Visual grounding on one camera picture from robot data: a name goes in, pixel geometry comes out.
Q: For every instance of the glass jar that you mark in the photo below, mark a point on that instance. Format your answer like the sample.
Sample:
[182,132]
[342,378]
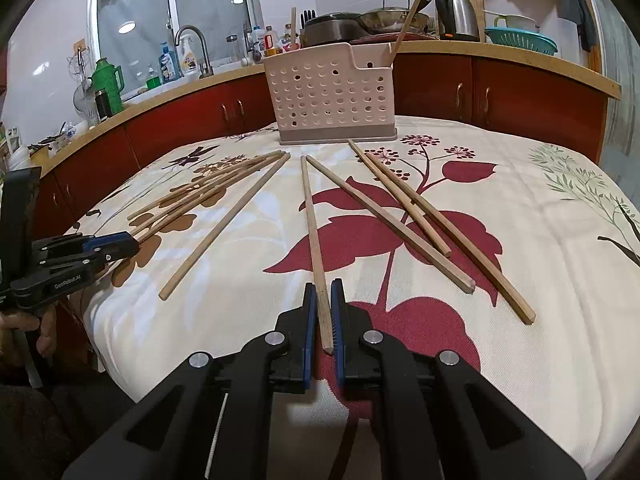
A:
[231,47]

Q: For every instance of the yellow oil bottle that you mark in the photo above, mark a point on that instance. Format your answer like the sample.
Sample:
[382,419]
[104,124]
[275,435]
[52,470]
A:
[272,45]

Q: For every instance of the person's dark clothing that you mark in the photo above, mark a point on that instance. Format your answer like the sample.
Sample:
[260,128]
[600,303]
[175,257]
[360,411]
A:
[50,435]

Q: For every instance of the black knife set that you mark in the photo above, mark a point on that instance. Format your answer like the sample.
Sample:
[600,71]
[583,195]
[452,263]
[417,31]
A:
[307,19]

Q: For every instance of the dark hanging cloth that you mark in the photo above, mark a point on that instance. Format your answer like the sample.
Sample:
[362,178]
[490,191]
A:
[575,5]

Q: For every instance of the steel wok with lid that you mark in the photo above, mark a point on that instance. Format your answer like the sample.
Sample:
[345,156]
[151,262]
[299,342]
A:
[385,19]

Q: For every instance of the blue detergent bottle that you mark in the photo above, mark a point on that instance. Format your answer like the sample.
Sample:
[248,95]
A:
[167,65]

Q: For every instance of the white spray bottle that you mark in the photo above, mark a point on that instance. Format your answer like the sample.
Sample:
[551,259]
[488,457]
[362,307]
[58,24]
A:
[188,57]

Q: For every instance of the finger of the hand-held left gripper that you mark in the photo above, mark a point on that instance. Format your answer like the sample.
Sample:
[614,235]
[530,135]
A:
[75,265]
[110,245]

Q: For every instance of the steel electric kettle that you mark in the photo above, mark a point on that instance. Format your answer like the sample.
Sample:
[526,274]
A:
[460,17]

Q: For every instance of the steel kitchen faucet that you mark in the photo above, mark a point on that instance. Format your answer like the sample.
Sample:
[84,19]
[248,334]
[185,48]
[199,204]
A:
[202,50]

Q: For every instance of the red and white packet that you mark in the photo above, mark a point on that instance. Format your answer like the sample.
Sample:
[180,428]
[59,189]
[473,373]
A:
[289,46]

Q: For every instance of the sliding glass window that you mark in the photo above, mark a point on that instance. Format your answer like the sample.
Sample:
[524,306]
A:
[135,20]

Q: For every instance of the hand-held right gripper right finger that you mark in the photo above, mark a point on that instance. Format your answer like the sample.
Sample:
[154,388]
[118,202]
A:
[337,340]

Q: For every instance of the black bottle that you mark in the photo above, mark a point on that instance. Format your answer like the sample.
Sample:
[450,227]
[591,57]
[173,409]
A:
[102,107]

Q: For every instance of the white patterned bowl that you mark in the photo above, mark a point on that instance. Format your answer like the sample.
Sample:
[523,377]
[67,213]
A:
[62,141]

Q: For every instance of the white enamel pot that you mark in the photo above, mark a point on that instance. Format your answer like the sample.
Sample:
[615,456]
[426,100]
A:
[520,22]

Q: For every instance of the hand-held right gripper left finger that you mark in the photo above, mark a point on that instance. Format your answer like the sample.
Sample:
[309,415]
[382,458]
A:
[311,330]

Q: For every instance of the red kitchen cabinet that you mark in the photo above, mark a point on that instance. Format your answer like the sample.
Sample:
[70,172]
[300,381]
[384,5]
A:
[530,95]

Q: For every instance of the hanging metal strainer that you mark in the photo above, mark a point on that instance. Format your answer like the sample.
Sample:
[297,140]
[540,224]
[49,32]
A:
[84,100]

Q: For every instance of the white plastic bottle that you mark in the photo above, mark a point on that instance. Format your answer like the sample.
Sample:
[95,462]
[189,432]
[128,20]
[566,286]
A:
[256,40]

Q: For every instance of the green dish soap bottle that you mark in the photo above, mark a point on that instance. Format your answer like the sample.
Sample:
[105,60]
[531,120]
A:
[153,79]

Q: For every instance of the green thermos jug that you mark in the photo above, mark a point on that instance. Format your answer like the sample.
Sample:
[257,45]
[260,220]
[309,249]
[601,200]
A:
[110,85]

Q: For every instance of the red induction cooker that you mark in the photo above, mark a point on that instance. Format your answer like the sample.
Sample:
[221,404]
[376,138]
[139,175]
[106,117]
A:
[380,36]

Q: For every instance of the black rice cooker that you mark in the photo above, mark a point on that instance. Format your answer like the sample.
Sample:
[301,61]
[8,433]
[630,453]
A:
[327,30]

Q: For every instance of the pink perforated plastic holder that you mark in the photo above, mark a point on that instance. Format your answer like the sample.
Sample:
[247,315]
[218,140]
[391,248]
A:
[325,95]

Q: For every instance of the teal plastic colander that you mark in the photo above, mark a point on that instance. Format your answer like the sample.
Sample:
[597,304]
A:
[520,42]

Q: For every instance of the person's left hand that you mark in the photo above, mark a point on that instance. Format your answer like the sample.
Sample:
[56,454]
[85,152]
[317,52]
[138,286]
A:
[47,330]

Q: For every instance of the bundle of wooden chopsticks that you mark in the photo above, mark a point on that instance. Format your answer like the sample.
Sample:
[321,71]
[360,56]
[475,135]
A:
[235,172]

